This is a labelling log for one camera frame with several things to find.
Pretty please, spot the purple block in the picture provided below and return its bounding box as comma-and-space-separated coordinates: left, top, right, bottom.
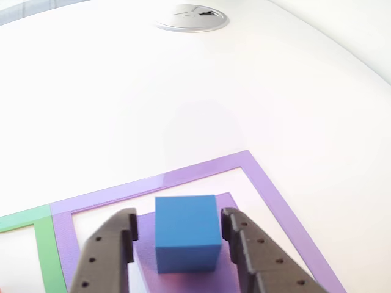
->
133, 192, 244, 293

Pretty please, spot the small blue cube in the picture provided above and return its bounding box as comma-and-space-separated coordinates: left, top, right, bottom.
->
155, 195, 223, 275

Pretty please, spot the green square frame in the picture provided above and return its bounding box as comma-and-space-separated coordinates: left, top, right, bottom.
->
0, 204, 68, 293

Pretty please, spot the purple square frame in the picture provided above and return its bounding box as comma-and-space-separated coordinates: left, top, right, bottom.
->
50, 149, 348, 293

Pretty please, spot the round silver cable grommet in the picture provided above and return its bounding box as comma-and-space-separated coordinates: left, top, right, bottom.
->
155, 4, 230, 33

